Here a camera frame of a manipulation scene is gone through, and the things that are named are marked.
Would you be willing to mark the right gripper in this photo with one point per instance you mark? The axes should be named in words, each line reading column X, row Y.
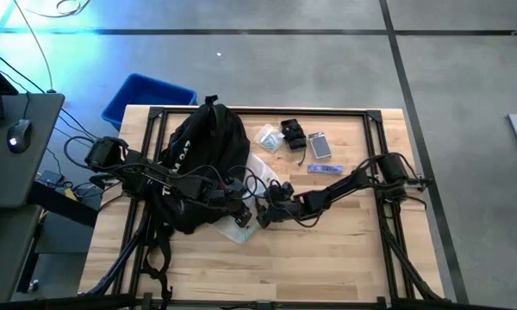
column 290, row 206

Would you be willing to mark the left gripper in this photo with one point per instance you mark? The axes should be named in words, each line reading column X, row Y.
column 234, row 204

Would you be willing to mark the white mesh zip pouch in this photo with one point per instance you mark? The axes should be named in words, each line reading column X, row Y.
column 237, row 234

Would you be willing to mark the black backpack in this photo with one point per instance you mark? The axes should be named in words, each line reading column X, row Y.
column 207, row 142

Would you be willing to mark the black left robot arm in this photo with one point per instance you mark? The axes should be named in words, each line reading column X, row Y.
column 107, row 153

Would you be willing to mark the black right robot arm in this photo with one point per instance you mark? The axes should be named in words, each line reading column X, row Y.
column 344, row 185

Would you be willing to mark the clear plastic bag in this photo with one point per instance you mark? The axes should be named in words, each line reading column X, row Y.
column 269, row 138

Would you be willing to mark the black small device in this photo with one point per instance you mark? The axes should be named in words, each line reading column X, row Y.
column 293, row 133

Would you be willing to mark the silver phone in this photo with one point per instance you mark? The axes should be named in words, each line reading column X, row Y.
column 319, row 145

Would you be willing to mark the blue plastic bin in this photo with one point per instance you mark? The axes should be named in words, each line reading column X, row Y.
column 146, row 92

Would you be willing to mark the black power adapter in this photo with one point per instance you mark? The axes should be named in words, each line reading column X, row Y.
column 49, row 177

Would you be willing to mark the grey desk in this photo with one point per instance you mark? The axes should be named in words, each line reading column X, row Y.
column 4, row 258
column 8, row 181

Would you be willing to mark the black computer mouse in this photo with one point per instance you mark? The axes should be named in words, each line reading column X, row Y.
column 19, row 135

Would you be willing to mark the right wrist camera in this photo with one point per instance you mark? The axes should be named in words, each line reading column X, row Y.
column 281, row 190

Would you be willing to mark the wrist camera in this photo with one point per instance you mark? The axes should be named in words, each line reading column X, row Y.
column 281, row 190
column 235, row 186

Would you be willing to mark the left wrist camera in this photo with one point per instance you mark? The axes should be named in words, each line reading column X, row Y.
column 235, row 186

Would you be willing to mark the black aluminium table frame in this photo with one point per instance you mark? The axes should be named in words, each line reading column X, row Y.
column 327, row 112

